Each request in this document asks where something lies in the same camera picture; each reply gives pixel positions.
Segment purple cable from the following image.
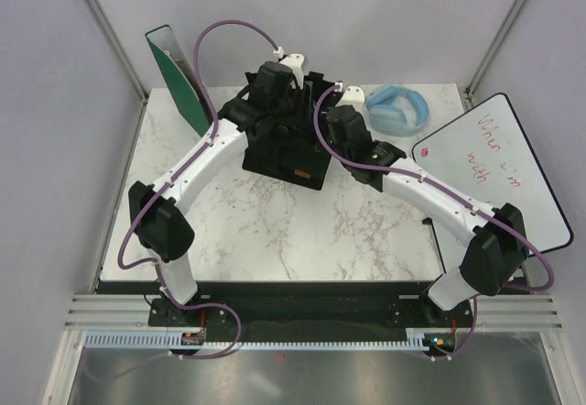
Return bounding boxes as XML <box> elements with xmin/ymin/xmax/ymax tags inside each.
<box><xmin>84</xmin><ymin>19</ymin><xmax>283</xmax><ymax>383</ymax></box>
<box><xmin>313</xmin><ymin>82</ymin><xmax>558</xmax><ymax>363</ymax></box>

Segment aluminium frame post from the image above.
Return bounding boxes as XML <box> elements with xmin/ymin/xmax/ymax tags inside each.
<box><xmin>459</xmin><ymin>0</ymin><xmax>530</xmax><ymax>104</ymax></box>
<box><xmin>82</xmin><ymin>0</ymin><xmax>148</xmax><ymax>104</ymax></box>

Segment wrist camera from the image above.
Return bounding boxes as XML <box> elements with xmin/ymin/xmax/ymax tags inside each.
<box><xmin>335</xmin><ymin>82</ymin><xmax>365</xmax><ymax>109</ymax></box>
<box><xmin>273</xmin><ymin>47</ymin><xmax>306</xmax><ymax>87</ymax></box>

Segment green file holder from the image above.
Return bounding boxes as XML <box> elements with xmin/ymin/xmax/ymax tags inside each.
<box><xmin>145</xmin><ymin>25</ymin><xmax>212</xmax><ymax>137</ymax></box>

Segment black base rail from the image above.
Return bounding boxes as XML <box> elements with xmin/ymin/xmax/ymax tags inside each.
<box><xmin>95</xmin><ymin>279</ymin><xmax>535</xmax><ymax>345</ymax></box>

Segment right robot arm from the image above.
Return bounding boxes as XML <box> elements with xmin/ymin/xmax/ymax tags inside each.
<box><xmin>318</xmin><ymin>104</ymin><xmax>527</xmax><ymax>326</ymax></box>

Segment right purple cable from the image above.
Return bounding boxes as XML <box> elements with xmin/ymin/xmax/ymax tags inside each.
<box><xmin>313</xmin><ymin>82</ymin><xmax>558</xmax><ymax>363</ymax></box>

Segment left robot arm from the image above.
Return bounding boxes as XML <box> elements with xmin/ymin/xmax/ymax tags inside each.
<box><xmin>128</xmin><ymin>53</ymin><xmax>330</xmax><ymax>325</ymax></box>

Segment whiteboard with red writing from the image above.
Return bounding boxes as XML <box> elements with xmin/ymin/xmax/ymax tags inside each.
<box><xmin>411</xmin><ymin>93</ymin><xmax>574</xmax><ymax>253</ymax></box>

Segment left aluminium frame post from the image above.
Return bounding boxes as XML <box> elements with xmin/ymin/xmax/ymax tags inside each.
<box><xmin>82</xmin><ymin>0</ymin><xmax>148</xmax><ymax>104</ymax></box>

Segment light blue headphones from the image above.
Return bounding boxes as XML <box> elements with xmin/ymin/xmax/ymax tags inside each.
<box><xmin>365</xmin><ymin>84</ymin><xmax>430</xmax><ymax>137</ymax></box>

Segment right aluminium frame post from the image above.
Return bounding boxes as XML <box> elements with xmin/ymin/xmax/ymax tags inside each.
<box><xmin>459</xmin><ymin>0</ymin><xmax>530</xmax><ymax>104</ymax></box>

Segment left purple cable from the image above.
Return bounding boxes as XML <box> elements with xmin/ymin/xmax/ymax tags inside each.
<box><xmin>84</xmin><ymin>19</ymin><xmax>283</xmax><ymax>383</ymax></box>

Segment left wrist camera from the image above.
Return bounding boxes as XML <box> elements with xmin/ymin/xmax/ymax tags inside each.
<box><xmin>273</xmin><ymin>47</ymin><xmax>306</xmax><ymax>87</ymax></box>

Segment black canvas bag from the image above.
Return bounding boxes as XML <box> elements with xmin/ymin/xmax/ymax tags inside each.
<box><xmin>243</xmin><ymin>69</ymin><xmax>335</xmax><ymax>190</ymax></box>

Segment white cable duct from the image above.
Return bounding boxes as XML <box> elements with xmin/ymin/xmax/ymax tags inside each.
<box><xmin>83</xmin><ymin>329</ymin><xmax>455</xmax><ymax>352</ymax></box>

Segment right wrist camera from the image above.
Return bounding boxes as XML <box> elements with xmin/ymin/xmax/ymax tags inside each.
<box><xmin>335</xmin><ymin>82</ymin><xmax>365</xmax><ymax>109</ymax></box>

